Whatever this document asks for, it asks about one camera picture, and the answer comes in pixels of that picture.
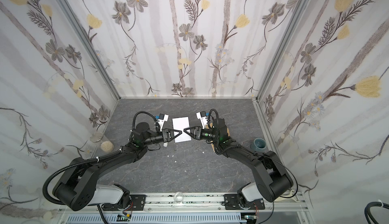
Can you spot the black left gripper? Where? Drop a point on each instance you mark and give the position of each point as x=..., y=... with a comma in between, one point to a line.
x=165, y=135

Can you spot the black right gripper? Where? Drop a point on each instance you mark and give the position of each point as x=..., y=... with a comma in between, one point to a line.
x=197, y=133

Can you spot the blue bordered floral letter paper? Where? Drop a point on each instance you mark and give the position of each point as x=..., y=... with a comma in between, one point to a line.
x=181, y=124

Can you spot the tan paper envelope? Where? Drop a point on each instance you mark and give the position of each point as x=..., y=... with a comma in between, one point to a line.
x=219, y=148

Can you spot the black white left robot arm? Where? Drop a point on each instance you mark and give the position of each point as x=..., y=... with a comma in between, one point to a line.
x=76, y=184

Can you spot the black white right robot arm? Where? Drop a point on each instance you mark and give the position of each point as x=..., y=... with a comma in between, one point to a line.
x=271, y=177

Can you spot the clear glass dome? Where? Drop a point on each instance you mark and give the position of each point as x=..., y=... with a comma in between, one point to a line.
x=178, y=197

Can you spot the teal ceramic cup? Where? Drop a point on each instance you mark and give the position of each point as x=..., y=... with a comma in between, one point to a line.
x=259, y=145

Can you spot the beige round ball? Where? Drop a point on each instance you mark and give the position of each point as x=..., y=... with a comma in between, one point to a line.
x=107, y=147

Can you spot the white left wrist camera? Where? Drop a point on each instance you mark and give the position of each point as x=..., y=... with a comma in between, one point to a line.
x=161, y=119

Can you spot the white vented cable duct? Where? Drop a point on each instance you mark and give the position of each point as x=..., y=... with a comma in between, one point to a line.
x=176, y=218

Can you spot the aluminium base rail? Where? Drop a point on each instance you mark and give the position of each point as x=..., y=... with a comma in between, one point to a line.
x=205, y=202

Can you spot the aluminium corner frame post right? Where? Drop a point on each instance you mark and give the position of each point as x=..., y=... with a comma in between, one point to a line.
x=286, y=38

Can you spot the aluminium corner frame post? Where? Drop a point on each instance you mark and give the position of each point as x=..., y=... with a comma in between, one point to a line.
x=83, y=37
x=286, y=38

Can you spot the aluminium corner frame post left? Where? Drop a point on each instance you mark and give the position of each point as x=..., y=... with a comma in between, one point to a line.
x=83, y=37

